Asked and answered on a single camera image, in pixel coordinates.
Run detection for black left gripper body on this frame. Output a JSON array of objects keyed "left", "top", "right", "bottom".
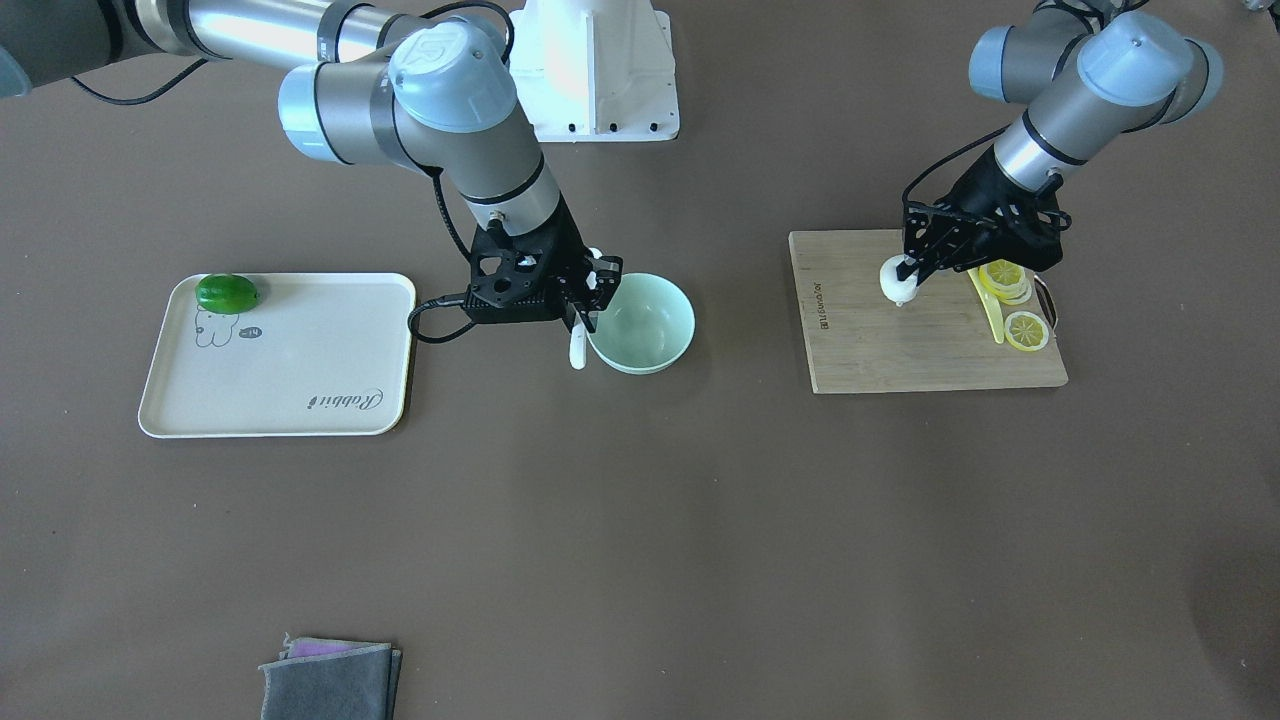
[{"left": 940, "top": 147, "right": 1062, "bottom": 263}]

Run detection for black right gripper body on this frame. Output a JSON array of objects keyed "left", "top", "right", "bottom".
[{"left": 500, "top": 199, "right": 591, "bottom": 313}]

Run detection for white steamed bun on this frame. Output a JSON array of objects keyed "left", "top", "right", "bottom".
[{"left": 879, "top": 254, "right": 919, "bottom": 307}]

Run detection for white ceramic soup spoon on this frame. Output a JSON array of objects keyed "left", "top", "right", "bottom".
[{"left": 568, "top": 247, "right": 602, "bottom": 372}]

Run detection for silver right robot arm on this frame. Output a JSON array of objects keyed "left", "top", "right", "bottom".
[{"left": 1, "top": 1, "right": 622, "bottom": 332}]

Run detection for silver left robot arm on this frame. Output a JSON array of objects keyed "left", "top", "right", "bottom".
[{"left": 890, "top": 1, "right": 1225, "bottom": 286}]

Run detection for mint green bowl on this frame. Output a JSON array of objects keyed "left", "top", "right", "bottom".
[{"left": 586, "top": 272, "right": 696, "bottom": 375}]

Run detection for upper lemon slice stack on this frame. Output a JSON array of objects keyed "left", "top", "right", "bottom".
[{"left": 978, "top": 259, "right": 1033, "bottom": 306}]

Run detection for yellow plastic knife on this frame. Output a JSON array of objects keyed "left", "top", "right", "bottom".
[{"left": 966, "top": 268, "right": 1005, "bottom": 345}]

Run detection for wooden cutting board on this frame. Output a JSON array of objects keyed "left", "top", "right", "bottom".
[{"left": 788, "top": 229, "right": 1068, "bottom": 395}]

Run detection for lower lemon slice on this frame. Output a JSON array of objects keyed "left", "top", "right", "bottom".
[{"left": 1004, "top": 311, "right": 1052, "bottom": 352}]

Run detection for beige rabbit serving tray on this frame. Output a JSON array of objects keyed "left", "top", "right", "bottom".
[{"left": 137, "top": 273, "right": 416, "bottom": 439}]

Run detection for green bell pepper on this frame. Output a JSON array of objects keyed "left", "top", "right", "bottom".
[{"left": 195, "top": 273, "right": 260, "bottom": 315}]

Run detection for grey folded cloth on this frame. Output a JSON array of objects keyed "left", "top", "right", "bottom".
[{"left": 259, "top": 635, "right": 402, "bottom": 719}]

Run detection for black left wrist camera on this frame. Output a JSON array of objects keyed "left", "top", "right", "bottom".
[{"left": 977, "top": 181, "right": 1071, "bottom": 272}]

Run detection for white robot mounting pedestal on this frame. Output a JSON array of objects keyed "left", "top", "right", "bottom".
[{"left": 509, "top": 1, "right": 681, "bottom": 143}]

